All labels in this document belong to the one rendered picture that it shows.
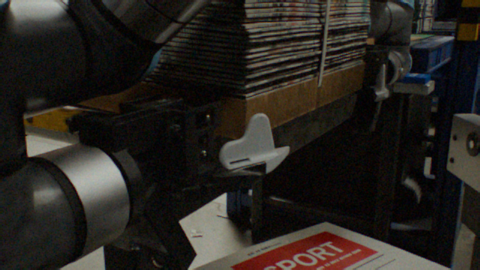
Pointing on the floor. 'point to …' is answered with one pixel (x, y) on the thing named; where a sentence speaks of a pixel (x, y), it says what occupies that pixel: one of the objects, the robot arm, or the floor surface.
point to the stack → (322, 253)
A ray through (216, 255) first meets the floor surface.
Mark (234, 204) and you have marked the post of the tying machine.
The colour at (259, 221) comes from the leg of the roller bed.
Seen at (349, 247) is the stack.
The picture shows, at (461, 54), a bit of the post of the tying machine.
